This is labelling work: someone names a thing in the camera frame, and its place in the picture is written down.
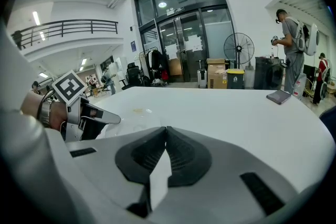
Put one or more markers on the black washing machine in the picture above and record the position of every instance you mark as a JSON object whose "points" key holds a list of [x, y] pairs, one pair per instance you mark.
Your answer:
{"points": [[267, 73]]}

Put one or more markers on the black balcony railing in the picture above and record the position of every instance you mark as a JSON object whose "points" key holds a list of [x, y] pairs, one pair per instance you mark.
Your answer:
{"points": [[91, 26]]}

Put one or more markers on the white backpack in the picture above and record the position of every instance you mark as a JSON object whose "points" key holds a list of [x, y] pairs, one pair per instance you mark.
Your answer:
{"points": [[307, 36]]}

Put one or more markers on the open brown cardboard box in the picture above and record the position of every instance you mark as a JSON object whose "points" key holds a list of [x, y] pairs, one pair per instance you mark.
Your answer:
{"points": [[215, 68]]}

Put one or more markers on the flat brown cardboard box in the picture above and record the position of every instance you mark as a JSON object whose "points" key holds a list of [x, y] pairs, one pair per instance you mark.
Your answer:
{"points": [[216, 61]]}

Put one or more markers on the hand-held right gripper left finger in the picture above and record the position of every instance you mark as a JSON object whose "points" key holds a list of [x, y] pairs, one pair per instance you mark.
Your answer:
{"points": [[105, 165]]}

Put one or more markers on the black standing fan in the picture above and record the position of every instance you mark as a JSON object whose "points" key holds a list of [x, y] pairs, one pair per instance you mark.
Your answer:
{"points": [[239, 47]]}

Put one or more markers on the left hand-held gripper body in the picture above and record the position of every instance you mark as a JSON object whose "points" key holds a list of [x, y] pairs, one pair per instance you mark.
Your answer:
{"points": [[69, 86]]}

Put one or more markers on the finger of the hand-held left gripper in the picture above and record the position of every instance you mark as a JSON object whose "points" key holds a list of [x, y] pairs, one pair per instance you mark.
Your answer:
{"points": [[105, 117]]}

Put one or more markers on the silver suitcase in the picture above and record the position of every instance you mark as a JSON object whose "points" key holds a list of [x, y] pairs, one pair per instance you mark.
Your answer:
{"points": [[202, 77]]}

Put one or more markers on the black bin yellow lid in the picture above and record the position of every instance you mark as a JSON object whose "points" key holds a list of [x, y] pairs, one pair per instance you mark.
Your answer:
{"points": [[235, 80]]}

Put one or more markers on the silver wristwatch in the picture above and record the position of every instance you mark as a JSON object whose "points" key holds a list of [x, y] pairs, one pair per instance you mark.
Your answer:
{"points": [[46, 112]]}

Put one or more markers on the clear glass plate yellow sticker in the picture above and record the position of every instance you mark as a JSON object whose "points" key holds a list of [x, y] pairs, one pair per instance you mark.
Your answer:
{"points": [[137, 111]]}

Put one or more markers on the clothes rack with garments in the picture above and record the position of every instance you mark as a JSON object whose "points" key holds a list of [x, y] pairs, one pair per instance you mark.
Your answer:
{"points": [[157, 60]]}

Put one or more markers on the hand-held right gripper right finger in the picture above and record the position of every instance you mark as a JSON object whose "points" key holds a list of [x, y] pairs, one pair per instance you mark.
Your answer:
{"points": [[236, 165]]}

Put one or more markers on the black office chair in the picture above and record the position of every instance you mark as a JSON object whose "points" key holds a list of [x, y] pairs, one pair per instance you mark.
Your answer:
{"points": [[132, 74]]}

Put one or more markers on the black framed glass door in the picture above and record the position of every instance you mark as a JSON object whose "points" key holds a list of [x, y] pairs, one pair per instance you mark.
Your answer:
{"points": [[183, 42]]}

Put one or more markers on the black smartphone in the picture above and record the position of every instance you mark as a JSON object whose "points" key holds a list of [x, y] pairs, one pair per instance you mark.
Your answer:
{"points": [[278, 97]]}

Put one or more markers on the person's left forearm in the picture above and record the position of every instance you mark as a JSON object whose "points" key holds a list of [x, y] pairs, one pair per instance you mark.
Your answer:
{"points": [[30, 107]]}

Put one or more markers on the dark blue chair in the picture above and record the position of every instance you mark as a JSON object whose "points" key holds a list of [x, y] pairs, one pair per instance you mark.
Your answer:
{"points": [[329, 123]]}

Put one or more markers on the blue wall poster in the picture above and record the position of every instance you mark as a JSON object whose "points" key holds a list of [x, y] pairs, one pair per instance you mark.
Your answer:
{"points": [[133, 46]]}

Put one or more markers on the large brown cardboard box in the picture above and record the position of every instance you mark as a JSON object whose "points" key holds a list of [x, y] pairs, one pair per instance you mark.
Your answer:
{"points": [[216, 81]]}

